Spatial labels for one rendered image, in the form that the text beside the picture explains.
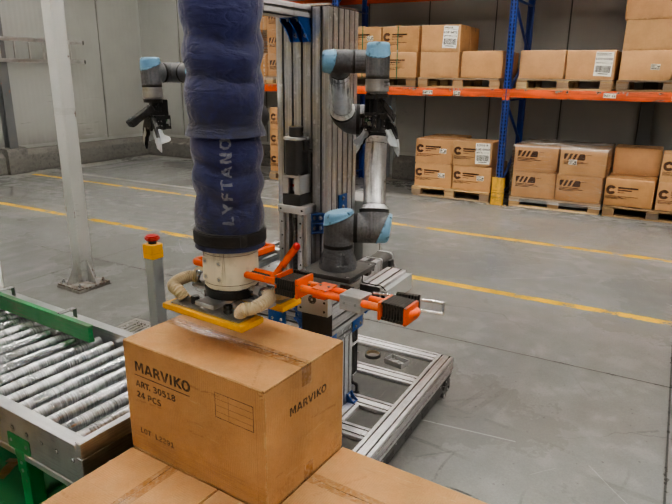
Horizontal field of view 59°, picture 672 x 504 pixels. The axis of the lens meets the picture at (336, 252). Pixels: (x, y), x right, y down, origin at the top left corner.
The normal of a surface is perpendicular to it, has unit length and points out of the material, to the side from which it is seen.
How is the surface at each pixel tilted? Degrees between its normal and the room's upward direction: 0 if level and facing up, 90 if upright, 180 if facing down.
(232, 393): 90
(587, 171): 91
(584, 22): 90
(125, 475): 0
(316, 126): 90
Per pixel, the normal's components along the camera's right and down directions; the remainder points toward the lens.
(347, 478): 0.01, -0.96
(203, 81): -0.39, -0.03
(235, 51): 0.52, -0.08
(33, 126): 0.87, 0.14
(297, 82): -0.49, 0.25
